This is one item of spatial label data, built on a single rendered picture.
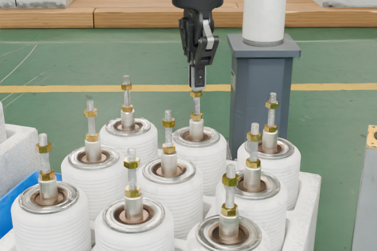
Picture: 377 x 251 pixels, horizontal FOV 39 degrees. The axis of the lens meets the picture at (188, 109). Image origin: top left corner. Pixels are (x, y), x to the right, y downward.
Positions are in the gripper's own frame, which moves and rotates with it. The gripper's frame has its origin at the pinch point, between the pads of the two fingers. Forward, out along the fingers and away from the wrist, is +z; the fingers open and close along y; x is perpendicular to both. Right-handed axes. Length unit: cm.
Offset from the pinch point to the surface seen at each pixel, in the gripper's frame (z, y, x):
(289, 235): 17.4, -19.1, -7.4
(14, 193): 23.9, 14.7, 29.4
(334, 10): 28, 154, -117
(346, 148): 36, 34, -51
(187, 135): 10.3, 1.2, 1.2
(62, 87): 35, 101, 16
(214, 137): 10.0, -1.3, -2.5
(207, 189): 17.3, -4.6, -0.4
